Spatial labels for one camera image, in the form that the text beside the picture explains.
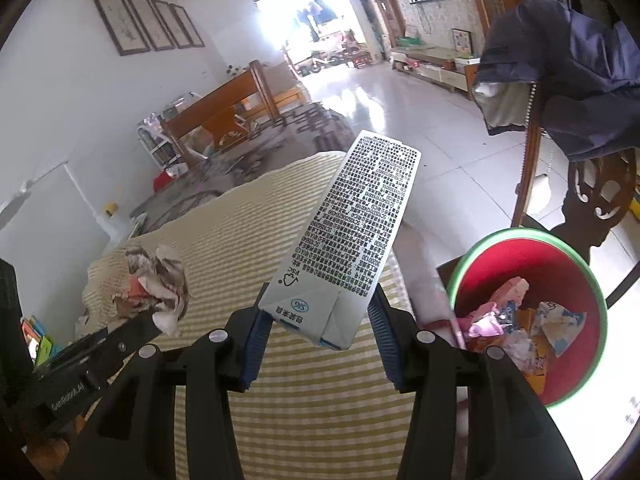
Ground small standing picture frame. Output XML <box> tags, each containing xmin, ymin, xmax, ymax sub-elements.
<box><xmin>451</xmin><ymin>28</ymin><xmax>474</xmax><ymax>56</ymax></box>

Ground hanging laundry clothes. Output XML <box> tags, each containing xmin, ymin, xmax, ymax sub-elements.
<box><xmin>295</xmin><ymin>0</ymin><xmax>337</xmax><ymax>43</ymax></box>

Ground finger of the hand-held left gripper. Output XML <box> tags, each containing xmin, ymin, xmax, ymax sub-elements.
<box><xmin>70</xmin><ymin>307</ymin><xmax>168</xmax><ymax>368</ymax></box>

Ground red bucket with green rim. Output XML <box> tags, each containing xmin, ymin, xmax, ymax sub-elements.
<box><xmin>446</xmin><ymin>227</ymin><xmax>609</xmax><ymax>408</ymax></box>

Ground wooden bench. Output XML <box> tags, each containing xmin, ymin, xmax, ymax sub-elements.
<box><xmin>160</xmin><ymin>60</ymin><xmax>306</xmax><ymax>153</ymax></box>

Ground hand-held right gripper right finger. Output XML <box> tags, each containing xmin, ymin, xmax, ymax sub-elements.
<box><xmin>366</xmin><ymin>284</ymin><xmax>583</xmax><ymax>480</ymax></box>

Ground framed wall picture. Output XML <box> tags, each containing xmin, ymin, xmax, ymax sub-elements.
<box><xmin>151</xmin><ymin>0</ymin><xmax>195</xmax><ymax>50</ymax></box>
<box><xmin>90</xmin><ymin>0</ymin><xmax>152</xmax><ymax>57</ymax></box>
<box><xmin>125</xmin><ymin>0</ymin><xmax>176</xmax><ymax>52</ymax></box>
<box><xmin>169</xmin><ymin>3</ymin><xmax>206</xmax><ymax>49</ymax></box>

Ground pink printed plastic bag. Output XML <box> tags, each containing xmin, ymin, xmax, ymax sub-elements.
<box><xmin>465</xmin><ymin>307</ymin><xmax>506</xmax><ymax>339</ymax></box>

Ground white milk carton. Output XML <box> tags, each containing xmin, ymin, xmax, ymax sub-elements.
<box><xmin>257</xmin><ymin>130</ymin><xmax>422</xmax><ymax>352</ymax></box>

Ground white blue paper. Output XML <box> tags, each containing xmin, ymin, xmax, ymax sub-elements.
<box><xmin>502</xmin><ymin>332</ymin><xmax>538</xmax><ymax>376</ymax></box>

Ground wooden chair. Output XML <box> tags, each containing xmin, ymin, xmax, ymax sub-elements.
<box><xmin>510</xmin><ymin>80</ymin><xmax>640</xmax><ymax>311</ymax></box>

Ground wooden television cabinet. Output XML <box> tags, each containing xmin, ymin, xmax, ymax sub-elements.
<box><xmin>389</xmin><ymin>46</ymin><xmax>483</xmax><ymax>102</ymax></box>

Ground brown paper ball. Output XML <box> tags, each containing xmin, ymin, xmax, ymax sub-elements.
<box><xmin>111</xmin><ymin>244</ymin><xmax>193</xmax><ymax>338</ymax></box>

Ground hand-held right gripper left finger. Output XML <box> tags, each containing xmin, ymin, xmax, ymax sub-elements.
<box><xmin>59</xmin><ymin>282</ymin><xmax>275</xmax><ymax>480</ymax></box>

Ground grey patterned rug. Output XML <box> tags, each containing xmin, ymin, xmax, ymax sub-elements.
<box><xmin>131</xmin><ymin>102</ymin><xmax>358</xmax><ymax>238</ymax></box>

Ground blue white wrapper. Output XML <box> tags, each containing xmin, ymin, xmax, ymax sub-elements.
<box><xmin>530</xmin><ymin>301</ymin><xmax>588</xmax><ymax>358</ymax></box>

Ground yellow striped blanket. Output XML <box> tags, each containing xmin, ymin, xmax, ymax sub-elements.
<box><xmin>75</xmin><ymin>150</ymin><xmax>471</xmax><ymax>480</ymax></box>

